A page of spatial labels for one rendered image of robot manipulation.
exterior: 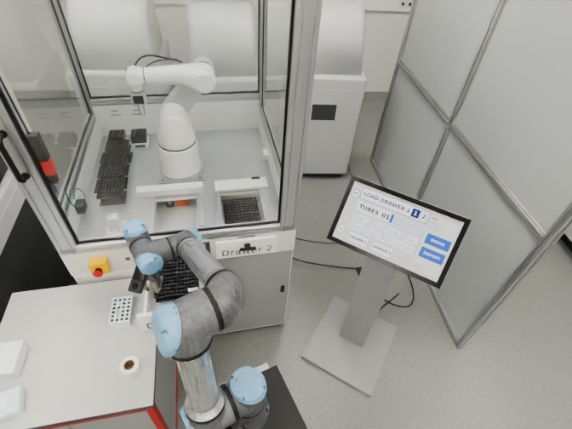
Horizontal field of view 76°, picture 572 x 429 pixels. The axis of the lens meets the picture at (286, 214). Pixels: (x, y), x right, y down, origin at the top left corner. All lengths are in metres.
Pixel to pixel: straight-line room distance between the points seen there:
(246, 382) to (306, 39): 1.07
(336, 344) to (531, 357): 1.26
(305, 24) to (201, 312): 0.86
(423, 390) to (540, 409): 0.67
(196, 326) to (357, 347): 1.68
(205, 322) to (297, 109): 0.78
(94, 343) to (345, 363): 1.40
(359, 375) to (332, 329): 0.32
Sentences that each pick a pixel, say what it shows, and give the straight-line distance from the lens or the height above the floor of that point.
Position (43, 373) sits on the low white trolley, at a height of 0.76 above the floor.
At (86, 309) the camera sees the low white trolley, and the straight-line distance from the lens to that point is 1.83.
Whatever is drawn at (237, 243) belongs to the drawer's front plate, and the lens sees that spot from 1.69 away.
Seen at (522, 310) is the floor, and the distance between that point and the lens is 3.16.
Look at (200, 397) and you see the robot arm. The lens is 1.13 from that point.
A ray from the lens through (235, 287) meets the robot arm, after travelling 0.95.
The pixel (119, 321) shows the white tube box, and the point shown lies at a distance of 1.70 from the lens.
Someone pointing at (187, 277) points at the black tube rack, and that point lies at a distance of 1.62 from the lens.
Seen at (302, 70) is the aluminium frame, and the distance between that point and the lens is 1.27.
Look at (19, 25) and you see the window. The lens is 1.28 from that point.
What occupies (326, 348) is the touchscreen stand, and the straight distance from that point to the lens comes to 2.42.
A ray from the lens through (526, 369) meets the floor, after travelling 2.90.
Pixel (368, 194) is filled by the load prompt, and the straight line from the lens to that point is 1.65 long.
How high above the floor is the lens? 2.20
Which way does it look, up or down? 44 degrees down
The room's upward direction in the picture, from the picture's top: 5 degrees clockwise
